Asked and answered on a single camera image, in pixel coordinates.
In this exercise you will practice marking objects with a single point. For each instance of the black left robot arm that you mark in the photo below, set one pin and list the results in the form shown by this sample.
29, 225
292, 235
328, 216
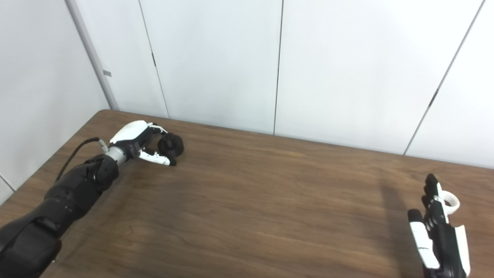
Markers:
65, 200

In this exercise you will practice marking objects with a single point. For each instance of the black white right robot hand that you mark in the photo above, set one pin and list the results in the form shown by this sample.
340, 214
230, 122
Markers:
443, 247

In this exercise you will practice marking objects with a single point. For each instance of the round black part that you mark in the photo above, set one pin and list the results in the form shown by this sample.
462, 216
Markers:
175, 146

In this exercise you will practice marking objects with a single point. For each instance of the black wall panel clip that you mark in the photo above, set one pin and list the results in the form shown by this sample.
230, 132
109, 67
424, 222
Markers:
153, 60
433, 97

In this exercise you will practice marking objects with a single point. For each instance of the grey wall corner post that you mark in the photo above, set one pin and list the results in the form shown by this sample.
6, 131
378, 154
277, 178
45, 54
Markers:
92, 54

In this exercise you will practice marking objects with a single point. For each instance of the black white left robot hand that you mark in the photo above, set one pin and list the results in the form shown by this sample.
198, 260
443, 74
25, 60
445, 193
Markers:
131, 131

